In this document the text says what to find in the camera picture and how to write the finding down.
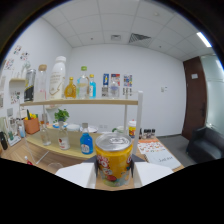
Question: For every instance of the patterned orange mat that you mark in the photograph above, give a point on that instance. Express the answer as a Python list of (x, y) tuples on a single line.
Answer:
[(150, 146)]

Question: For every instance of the yellow cartoon drink can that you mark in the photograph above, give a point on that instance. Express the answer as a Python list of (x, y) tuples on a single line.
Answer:
[(114, 160)]

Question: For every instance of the white notebook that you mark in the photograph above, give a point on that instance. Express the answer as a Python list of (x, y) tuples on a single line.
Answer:
[(163, 159)]

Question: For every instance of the light blue small bottle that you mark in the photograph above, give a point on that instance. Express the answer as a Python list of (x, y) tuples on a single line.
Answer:
[(92, 88)]

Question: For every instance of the blue liquid bottle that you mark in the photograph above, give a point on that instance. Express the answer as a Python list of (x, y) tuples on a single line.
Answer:
[(86, 143)]

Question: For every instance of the orange storage basket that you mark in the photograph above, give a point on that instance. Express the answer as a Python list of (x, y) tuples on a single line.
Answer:
[(31, 126)]

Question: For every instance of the ceiling air vent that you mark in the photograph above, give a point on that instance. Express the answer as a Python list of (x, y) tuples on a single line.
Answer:
[(139, 38)]

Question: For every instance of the tall glass jar cork lid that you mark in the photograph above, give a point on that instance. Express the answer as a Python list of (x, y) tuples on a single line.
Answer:
[(40, 86)]

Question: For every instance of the blue wall poster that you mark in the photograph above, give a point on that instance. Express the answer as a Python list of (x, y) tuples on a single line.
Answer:
[(105, 80)]

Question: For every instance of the white-framed wooden shelf rack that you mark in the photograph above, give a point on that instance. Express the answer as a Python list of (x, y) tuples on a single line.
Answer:
[(83, 101)]

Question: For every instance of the white tray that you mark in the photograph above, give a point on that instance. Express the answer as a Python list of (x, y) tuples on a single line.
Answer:
[(14, 140)]

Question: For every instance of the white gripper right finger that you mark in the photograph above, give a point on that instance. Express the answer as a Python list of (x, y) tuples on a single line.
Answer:
[(151, 171)]

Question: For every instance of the black and yellow can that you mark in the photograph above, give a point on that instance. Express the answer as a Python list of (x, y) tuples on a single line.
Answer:
[(29, 86)]

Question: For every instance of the wooden wall shelf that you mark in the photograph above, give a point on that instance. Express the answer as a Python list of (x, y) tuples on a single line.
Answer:
[(17, 80)]

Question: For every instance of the large white bottle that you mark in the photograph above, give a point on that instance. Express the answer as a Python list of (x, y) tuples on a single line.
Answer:
[(57, 83)]

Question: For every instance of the green potted plant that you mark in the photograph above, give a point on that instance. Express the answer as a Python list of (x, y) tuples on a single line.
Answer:
[(61, 115)]

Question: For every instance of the brown door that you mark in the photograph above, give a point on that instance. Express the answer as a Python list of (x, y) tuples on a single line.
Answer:
[(195, 100)]

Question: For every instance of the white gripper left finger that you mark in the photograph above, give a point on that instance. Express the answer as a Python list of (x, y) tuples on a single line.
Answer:
[(76, 175)]

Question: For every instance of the white bowl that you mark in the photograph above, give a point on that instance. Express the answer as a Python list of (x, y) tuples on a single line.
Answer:
[(89, 129)]

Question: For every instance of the amber round bottle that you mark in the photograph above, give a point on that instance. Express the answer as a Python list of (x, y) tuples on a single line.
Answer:
[(70, 90)]

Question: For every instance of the red wall poster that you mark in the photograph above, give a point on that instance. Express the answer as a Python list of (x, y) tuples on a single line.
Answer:
[(115, 76)]

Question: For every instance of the multicolour wall poster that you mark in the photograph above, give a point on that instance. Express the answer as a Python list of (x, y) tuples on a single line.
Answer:
[(128, 81)]

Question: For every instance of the clear bottle blue cap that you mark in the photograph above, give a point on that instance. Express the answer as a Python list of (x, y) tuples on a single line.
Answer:
[(114, 91)]

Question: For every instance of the ceiling light panel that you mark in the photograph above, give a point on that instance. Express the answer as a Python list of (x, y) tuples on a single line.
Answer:
[(204, 39)]

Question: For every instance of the black kettle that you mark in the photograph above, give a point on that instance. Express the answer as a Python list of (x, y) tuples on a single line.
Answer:
[(3, 141)]

